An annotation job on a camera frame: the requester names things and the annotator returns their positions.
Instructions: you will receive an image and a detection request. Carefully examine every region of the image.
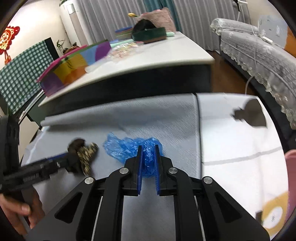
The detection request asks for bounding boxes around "grey curtain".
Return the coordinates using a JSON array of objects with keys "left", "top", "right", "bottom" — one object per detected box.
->
[{"left": 75, "top": 0, "right": 238, "bottom": 51}]

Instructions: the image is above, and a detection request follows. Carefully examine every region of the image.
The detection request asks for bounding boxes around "white coffee table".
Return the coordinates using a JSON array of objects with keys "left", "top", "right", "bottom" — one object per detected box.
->
[{"left": 39, "top": 32, "right": 215, "bottom": 107}]

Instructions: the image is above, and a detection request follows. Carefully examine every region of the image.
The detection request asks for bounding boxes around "grey quilted sofa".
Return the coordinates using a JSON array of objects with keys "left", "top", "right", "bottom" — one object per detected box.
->
[{"left": 210, "top": 14, "right": 296, "bottom": 130}]

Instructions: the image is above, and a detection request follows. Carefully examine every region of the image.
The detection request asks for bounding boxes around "person's left hand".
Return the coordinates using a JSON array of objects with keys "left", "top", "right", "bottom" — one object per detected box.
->
[{"left": 1, "top": 188, "right": 45, "bottom": 235}]

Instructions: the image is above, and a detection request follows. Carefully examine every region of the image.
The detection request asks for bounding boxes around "white air conditioner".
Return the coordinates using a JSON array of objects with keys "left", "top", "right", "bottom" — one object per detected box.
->
[{"left": 59, "top": 1, "right": 88, "bottom": 46}]

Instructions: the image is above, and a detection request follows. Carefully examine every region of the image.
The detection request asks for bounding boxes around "red chinese knot decoration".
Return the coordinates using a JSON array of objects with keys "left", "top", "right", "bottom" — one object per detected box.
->
[{"left": 0, "top": 26, "right": 20, "bottom": 65}]

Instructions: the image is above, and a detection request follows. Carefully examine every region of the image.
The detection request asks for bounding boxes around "stack of coloured bowls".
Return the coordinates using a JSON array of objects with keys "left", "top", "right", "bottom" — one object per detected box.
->
[{"left": 115, "top": 26, "right": 133, "bottom": 41}]

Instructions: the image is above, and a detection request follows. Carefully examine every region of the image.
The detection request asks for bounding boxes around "colourful storage box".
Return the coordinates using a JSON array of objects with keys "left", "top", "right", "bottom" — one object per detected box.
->
[{"left": 37, "top": 40, "right": 111, "bottom": 97}]

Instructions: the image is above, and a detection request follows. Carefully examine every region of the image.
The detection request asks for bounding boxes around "blue plastic bag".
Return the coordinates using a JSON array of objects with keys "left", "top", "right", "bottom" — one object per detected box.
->
[{"left": 103, "top": 133, "right": 163, "bottom": 178}]

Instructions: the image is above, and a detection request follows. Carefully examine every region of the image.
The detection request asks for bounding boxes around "white printed table cloth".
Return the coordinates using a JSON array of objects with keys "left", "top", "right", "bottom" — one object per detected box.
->
[{"left": 198, "top": 93, "right": 288, "bottom": 237}]

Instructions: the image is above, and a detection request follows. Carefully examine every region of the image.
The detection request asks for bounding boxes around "white floor lamp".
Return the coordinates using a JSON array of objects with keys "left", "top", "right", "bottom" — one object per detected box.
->
[{"left": 233, "top": 0, "right": 251, "bottom": 24}]

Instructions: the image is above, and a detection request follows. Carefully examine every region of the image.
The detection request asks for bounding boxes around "clear plastic bag on table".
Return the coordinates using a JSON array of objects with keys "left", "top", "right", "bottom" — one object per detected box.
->
[{"left": 85, "top": 41, "right": 144, "bottom": 73}]

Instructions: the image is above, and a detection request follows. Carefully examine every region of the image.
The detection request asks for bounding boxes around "green checkered cloth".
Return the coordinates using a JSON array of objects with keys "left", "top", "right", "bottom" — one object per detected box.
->
[{"left": 1, "top": 38, "right": 54, "bottom": 114}]

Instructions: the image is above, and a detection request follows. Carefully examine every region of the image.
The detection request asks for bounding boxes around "white charging cable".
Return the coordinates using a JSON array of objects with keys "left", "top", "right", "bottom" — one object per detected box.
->
[{"left": 244, "top": 25, "right": 273, "bottom": 95}]

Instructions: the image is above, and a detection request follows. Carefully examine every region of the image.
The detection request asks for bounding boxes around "dark leopard print cloth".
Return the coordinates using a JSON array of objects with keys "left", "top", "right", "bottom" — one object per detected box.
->
[{"left": 66, "top": 138, "right": 99, "bottom": 176}]

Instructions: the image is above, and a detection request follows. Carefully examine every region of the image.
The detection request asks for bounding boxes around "pink trash bin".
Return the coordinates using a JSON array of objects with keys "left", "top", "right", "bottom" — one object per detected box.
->
[{"left": 285, "top": 149, "right": 296, "bottom": 220}]

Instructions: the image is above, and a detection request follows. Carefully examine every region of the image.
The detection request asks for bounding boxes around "teal curtain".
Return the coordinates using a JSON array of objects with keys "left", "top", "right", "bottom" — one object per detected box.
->
[{"left": 144, "top": 0, "right": 182, "bottom": 32}]

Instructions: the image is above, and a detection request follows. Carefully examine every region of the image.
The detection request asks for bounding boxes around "pink lace basket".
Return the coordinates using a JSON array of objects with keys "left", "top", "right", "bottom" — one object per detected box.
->
[{"left": 136, "top": 8, "right": 177, "bottom": 33}]

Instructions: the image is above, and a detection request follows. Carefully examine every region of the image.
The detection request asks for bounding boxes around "tv cabinet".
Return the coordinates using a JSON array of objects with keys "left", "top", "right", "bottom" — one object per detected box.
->
[{"left": 16, "top": 90, "right": 46, "bottom": 126}]

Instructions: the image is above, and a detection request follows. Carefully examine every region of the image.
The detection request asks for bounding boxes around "dark green round basket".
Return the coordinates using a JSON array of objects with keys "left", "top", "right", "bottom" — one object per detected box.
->
[{"left": 132, "top": 19, "right": 167, "bottom": 44}]

